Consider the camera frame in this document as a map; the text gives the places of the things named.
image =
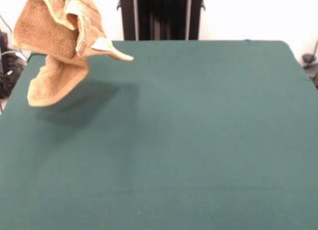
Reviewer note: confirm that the tan terry cloth towel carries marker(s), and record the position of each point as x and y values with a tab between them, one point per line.
49	41

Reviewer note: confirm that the dark green table cloth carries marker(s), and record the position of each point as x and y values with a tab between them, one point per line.
174	140

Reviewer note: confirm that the black metal stand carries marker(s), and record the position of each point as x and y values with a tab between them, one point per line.
161	16

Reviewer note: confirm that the black plug adapter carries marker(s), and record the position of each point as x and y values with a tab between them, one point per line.
308	58

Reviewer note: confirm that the black power strip red switch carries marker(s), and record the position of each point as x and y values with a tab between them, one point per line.
3	41

